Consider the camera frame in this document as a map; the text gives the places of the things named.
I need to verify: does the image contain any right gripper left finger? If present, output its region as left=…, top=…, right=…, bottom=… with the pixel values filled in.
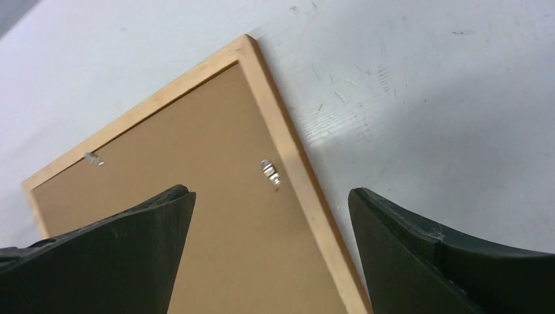
left=1, top=184, right=196, bottom=313

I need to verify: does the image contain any wooden picture frame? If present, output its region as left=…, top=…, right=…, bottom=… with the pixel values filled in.
left=22, top=35, right=372, bottom=313

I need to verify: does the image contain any brown cardboard backing board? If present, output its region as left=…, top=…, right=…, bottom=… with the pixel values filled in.
left=32, top=65, right=346, bottom=313

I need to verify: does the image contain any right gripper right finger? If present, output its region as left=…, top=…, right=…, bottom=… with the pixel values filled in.
left=348, top=188, right=554, bottom=313

